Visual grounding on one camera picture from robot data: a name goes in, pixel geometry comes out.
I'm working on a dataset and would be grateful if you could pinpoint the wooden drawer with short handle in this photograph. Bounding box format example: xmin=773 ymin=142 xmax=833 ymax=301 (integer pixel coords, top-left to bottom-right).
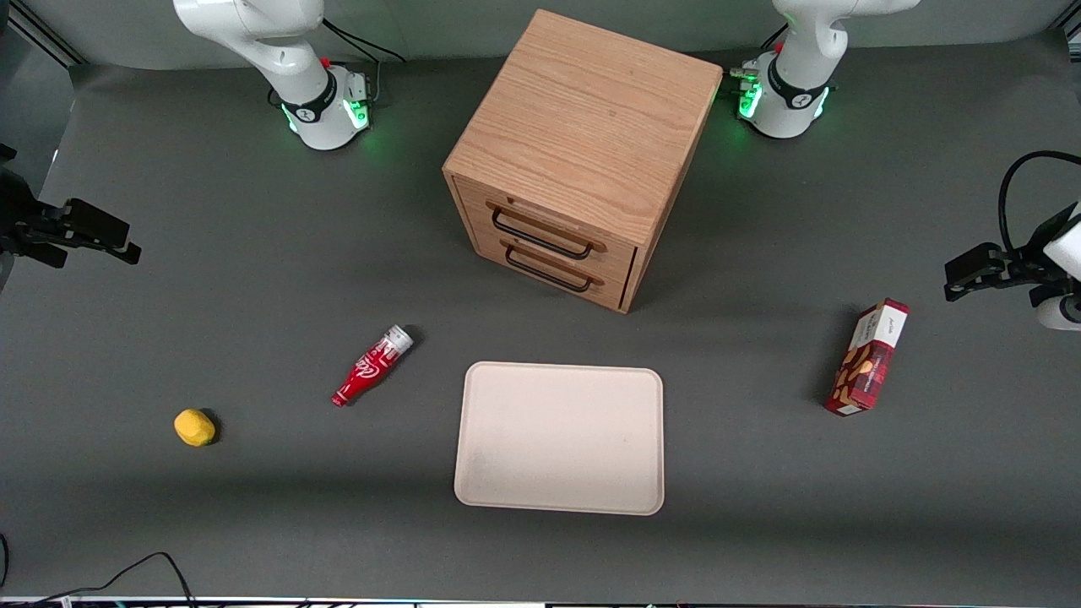
xmin=470 ymin=230 xmax=633 ymax=310

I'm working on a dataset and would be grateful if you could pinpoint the red cookie box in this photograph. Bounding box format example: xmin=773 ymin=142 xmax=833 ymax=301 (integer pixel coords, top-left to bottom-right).
xmin=824 ymin=298 xmax=910 ymax=417

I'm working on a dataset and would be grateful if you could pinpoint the red cola bottle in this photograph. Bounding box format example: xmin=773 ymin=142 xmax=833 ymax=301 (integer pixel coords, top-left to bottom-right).
xmin=331 ymin=325 xmax=416 ymax=408

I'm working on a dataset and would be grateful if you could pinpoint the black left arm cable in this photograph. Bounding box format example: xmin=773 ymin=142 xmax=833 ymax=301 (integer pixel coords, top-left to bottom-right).
xmin=997 ymin=150 xmax=1081 ymax=254

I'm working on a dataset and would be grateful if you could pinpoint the wooden two-drawer cabinet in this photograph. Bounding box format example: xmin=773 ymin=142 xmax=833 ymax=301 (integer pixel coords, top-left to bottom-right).
xmin=443 ymin=8 xmax=725 ymax=315

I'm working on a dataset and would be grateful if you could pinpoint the wooden drawer with long handle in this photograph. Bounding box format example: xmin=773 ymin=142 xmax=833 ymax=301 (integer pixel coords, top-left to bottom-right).
xmin=457 ymin=179 xmax=638 ymax=275

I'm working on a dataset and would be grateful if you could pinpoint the aluminium frame bar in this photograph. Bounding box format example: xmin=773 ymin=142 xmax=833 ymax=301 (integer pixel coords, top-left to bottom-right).
xmin=0 ymin=0 xmax=87 ymax=68

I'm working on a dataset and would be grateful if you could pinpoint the beige rectangular tray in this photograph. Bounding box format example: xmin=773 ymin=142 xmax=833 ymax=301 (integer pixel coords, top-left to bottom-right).
xmin=454 ymin=361 xmax=665 ymax=516

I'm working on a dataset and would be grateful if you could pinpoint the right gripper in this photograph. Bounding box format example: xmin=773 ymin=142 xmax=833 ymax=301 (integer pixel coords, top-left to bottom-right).
xmin=0 ymin=144 xmax=143 ymax=292

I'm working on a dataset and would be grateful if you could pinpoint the black cable on table edge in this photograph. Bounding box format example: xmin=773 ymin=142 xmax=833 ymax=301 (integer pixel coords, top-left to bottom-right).
xmin=0 ymin=534 xmax=197 ymax=608

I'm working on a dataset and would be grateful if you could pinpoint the long black drawer handle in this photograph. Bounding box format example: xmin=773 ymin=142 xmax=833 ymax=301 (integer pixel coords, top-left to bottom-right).
xmin=492 ymin=208 xmax=595 ymax=261

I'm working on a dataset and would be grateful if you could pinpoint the yellow lemon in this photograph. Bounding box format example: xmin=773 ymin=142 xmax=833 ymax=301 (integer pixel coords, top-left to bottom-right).
xmin=174 ymin=409 xmax=217 ymax=448

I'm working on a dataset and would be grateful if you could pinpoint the short black drawer handle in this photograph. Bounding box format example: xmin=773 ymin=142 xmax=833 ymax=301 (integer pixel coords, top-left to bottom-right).
xmin=505 ymin=247 xmax=594 ymax=295

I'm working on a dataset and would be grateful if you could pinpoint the black right arm base cable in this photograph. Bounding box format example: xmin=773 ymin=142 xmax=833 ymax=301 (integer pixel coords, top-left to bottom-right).
xmin=321 ymin=17 xmax=406 ymax=102

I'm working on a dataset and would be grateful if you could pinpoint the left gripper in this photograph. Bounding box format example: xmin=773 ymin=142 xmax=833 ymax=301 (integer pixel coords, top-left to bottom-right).
xmin=944 ymin=201 xmax=1081 ymax=302

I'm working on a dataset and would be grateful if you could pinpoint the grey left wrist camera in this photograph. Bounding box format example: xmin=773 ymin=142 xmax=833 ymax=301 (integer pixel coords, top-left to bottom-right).
xmin=1030 ymin=285 xmax=1081 ymax=332

